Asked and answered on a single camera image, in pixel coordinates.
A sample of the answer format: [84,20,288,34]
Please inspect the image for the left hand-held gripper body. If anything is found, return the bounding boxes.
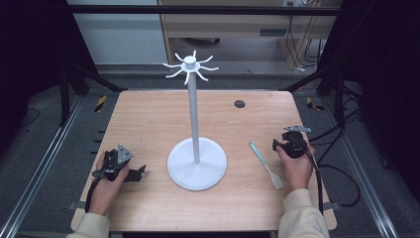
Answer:
[92,143,135,182]

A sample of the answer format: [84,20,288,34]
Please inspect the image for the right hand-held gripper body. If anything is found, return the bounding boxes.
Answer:
[281,125,312,160]

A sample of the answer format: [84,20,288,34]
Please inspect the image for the person's right hand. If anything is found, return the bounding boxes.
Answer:
[275,138,317,192]

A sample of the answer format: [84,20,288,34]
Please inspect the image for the person's left hand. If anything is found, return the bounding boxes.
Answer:
[87,150,131,217]

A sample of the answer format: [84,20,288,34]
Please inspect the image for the black yellow hazard tape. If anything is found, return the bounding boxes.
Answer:
[305,96,325,112]
[94,95,109,113]

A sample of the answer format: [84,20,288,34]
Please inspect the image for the white hook stand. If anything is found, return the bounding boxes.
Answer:
[162,50,229,192]

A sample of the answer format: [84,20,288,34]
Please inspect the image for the black metal stand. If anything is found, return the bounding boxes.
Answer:
[280,63,348,128]
[57,62,128,127]

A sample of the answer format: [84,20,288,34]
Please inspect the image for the white cabinet panel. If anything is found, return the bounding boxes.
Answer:
[66,0,168,65]

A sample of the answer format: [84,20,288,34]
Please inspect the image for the light wooden desk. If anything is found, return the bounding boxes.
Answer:
[157,0,344,71]

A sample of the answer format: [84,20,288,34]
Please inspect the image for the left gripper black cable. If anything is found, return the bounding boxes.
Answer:
[84,170,107,214]

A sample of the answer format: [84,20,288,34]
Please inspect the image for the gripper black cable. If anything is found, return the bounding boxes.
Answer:
[290,137,325,215]
[84,170,107,214]

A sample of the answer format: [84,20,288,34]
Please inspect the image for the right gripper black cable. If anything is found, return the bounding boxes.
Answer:
[290,137,325,215]

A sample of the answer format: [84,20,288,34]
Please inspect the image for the aluminium floor rail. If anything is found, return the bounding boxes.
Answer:
[321,97,400,238]
[0,95,85,238]

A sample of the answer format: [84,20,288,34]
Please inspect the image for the black floor cable loop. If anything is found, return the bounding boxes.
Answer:
[316,163,362,208]

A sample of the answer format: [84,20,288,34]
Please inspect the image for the hanging black desk cables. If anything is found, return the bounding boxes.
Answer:
[284,14,324,72]

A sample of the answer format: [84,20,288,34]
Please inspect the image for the black horizontal frame bar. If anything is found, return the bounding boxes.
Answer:
[65,4,345,17]

